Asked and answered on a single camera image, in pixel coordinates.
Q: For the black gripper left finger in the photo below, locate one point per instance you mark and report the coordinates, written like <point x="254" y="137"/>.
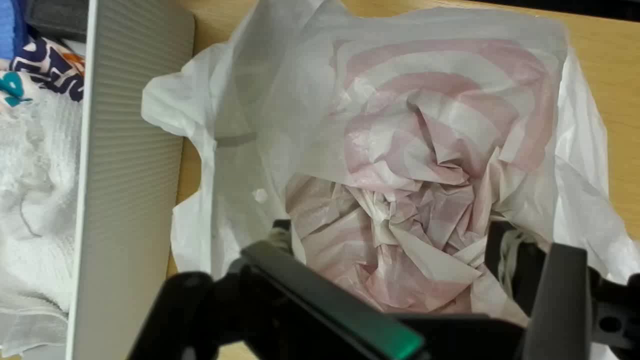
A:
<point x="321" y="301"/>

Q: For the peach shirt with blue print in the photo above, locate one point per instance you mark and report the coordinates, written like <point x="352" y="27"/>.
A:
<point x="46" y="66"/>

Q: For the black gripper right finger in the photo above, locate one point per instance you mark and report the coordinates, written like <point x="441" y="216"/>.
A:
<point x="561" y="307"/>

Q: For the blue cloth item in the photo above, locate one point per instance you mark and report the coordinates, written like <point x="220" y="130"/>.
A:
<point x="10" y="27"/>

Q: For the white plastic bag orange print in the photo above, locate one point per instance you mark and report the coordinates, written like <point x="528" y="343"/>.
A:
<point x="281" y="100"/>

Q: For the white plastic storage bin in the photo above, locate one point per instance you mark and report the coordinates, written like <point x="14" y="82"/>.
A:
<point x="126" y="167"/>

